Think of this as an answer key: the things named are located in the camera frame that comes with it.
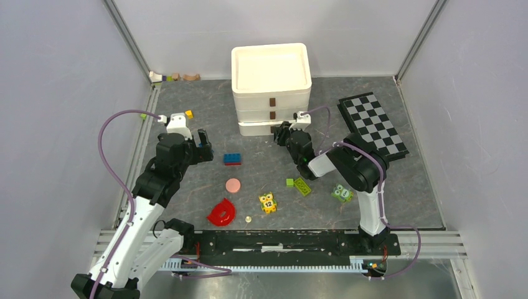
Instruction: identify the pink round sponge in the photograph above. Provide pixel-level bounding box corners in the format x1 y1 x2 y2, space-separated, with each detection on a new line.
225 178 241 194

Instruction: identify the white three-drawer organizer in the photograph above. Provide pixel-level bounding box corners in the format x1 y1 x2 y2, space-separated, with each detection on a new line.
231 43 312 136

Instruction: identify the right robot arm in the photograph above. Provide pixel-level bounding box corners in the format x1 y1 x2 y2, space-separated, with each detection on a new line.
271 121 390 254

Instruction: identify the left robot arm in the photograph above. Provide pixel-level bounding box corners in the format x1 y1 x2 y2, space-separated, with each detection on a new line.
71 129 214 298

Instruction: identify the blue red duplo brick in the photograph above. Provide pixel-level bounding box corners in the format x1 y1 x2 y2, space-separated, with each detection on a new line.
223 153 242 166

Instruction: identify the yellow small cube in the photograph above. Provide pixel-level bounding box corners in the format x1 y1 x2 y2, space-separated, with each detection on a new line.
184 110 194 120

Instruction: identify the lime green flat brick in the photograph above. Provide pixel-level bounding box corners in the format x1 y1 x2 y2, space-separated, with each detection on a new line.
294 178 311 197

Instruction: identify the red arch brick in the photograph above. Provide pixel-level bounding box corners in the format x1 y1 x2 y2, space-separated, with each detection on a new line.
207 198 236 227

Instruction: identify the wooden arch block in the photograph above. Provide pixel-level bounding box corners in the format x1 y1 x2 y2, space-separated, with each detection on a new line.
182 74 201 81

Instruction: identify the yellow owl brick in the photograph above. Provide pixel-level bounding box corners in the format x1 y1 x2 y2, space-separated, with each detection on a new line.
258 192 277 214

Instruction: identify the black grey chessboard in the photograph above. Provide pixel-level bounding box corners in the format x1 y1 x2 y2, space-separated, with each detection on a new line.
337 92 409 161

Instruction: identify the white corner block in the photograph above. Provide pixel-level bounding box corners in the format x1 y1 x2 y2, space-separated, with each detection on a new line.
149 71 164 84

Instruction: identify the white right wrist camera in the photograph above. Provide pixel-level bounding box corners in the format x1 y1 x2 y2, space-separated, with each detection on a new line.
290 111 311 131

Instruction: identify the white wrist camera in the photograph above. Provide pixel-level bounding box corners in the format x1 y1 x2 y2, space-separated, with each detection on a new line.
290 111 311 131
157 113 193 141

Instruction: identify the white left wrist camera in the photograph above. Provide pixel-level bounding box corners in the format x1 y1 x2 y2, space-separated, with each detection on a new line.
157 113 193 141

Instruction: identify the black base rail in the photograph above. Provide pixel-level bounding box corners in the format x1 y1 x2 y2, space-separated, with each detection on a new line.
179 230 401 267

